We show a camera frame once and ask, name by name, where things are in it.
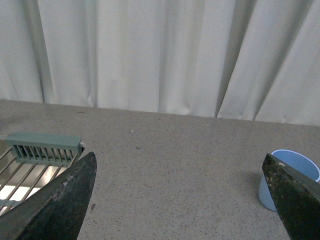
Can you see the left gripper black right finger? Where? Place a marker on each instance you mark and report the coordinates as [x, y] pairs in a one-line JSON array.
[[296, 198]]

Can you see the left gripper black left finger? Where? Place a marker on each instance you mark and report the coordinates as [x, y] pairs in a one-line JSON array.
[[57, 210]]

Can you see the light blue plastic cup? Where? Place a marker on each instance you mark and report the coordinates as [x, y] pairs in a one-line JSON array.
[[294, 159]]

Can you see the green dish drying rack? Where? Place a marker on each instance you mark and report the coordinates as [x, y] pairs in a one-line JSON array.
[[30, 160]]

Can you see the white pleated curtain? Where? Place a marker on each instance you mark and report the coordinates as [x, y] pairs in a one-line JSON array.
[[256, 60]]

